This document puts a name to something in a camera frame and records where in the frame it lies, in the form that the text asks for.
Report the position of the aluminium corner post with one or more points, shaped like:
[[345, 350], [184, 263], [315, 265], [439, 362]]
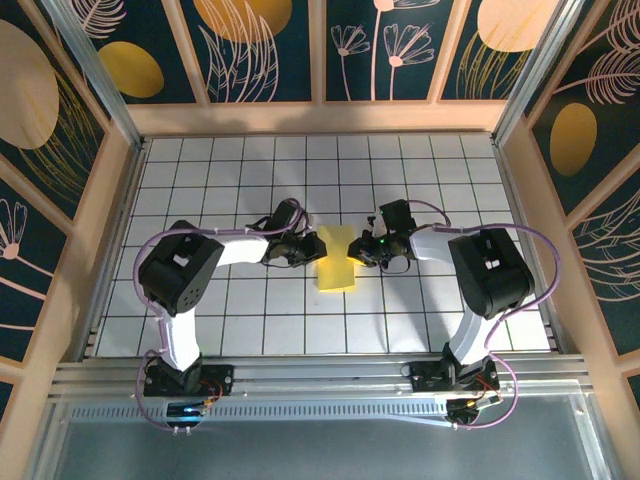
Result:
[[95, 75], [537, 75]]

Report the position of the yellow cloth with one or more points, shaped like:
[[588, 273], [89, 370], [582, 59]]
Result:
[[336, 277]]

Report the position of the grey metal panel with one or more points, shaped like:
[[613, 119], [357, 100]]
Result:
[[320, 450]]

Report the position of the aluminium side rail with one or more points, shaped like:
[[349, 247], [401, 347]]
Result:
[[512, 200], [129, 195]]

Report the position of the long aluminium base rail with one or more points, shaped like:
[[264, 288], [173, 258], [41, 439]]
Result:
[[320, 380]]

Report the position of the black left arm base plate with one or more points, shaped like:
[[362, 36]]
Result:
[[220, 379]]

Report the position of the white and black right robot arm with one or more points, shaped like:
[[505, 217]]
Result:
[[492, 272]]

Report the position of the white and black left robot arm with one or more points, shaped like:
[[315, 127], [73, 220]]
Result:
[[180, 270]]

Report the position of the small black controller board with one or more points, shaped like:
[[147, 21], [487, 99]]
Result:
[[470, 407], [187, 410]]

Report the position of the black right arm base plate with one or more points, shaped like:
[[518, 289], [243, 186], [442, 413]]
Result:
[[425, 377]]

